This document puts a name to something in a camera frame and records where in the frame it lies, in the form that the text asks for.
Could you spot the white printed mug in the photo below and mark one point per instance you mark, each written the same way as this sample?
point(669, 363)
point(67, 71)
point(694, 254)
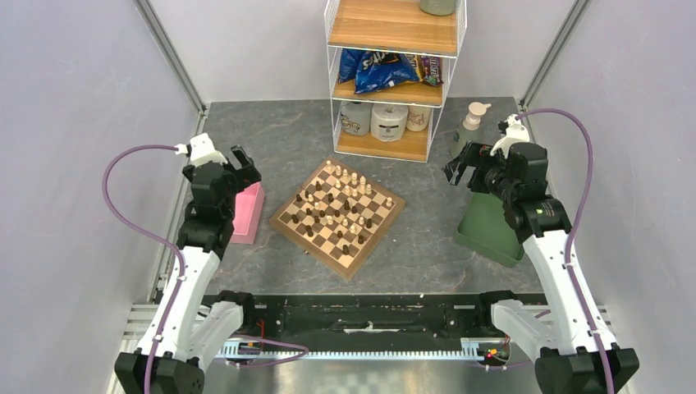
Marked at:
point(355, 117)

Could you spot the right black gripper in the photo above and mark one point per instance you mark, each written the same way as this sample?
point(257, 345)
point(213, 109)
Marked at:
point(477, 155)

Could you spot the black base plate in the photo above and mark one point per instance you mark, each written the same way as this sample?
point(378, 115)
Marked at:
point(365, 323)

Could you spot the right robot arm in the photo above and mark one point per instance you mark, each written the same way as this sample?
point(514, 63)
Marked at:
point(578, 353)

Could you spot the wooden chess board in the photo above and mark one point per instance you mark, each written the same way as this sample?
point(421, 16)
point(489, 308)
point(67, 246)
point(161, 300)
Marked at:
point(338, 217)

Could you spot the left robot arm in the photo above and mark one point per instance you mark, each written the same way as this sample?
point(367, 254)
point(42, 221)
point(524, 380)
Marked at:
point(175, 352)

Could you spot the white wire wooden shelf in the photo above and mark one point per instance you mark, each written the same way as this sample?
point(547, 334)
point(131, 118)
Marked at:
point(393, 27)

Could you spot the white toilet paper roll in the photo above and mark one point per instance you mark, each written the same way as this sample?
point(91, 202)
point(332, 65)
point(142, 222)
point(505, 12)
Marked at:
point(388, 121)

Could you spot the green plastic bin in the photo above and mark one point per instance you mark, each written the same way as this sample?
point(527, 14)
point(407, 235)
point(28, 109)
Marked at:
point(483, 229)

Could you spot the blue chips bag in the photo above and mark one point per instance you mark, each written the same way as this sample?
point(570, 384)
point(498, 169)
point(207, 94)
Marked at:
point(373, 71)

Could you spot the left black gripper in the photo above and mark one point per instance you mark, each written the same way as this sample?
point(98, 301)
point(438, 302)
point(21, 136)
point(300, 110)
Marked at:
point(244, 176)

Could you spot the brown candy bag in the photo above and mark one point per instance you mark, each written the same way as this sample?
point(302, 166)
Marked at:
point(429, 70)

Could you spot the green soap pump bottle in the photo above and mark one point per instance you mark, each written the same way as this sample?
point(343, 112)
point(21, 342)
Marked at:
point(468, 129)

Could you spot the white cup right shelf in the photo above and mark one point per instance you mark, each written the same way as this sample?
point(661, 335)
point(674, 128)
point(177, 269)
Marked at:
point(417, 118)

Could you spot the green jar top shelf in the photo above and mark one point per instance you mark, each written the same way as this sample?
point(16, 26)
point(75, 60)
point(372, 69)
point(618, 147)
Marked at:
point(438, 7)

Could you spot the pink plastic bin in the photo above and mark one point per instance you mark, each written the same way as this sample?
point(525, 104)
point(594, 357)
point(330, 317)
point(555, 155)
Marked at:
point(249, 204)

